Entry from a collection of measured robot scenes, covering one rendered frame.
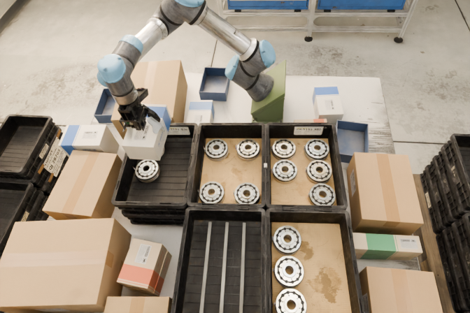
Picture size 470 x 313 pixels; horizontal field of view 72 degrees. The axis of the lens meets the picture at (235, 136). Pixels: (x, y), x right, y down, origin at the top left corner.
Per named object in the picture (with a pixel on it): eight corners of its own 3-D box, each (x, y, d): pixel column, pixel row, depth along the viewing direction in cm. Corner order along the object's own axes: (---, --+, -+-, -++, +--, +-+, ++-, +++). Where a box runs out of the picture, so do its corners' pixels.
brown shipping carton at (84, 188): (88, 166, 163) (73, 149, 150) (129, 170, 160) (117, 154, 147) (61, 223, 146) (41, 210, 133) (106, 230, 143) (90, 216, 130)
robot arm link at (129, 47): (113, 46, 109) (101, 69, 103) (127, 27, 101) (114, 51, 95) (134, 60, 112) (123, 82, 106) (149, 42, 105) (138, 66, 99)
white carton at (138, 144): (143, 117, 134) (136, 103, 127) (171, 119, 133) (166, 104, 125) (129, 158, 123) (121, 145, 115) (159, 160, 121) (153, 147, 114)
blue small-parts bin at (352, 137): (334, 128, 166) (336, 119, 160) (364, 131, 163) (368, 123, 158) (332, 161, 155) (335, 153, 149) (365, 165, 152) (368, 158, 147)
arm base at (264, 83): (254, 85, 176) (240, 75, 171) (274, 71, 166) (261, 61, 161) (252, 106, 168) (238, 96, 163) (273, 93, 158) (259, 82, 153)
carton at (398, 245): (350, 253, 124) (354, 249, 120) (349, 237, 128) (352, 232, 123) (416, 257, 122) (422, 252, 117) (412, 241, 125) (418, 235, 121)
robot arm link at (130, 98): (114, 79, 104) (138, 79, 103) (119, 89, 108) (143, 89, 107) (106, 96, 100) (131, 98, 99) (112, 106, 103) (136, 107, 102)
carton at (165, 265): (145, 249, 137) (140, 244, 131) (172, 256, 135) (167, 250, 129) (131, 290, 128) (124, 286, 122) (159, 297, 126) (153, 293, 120)
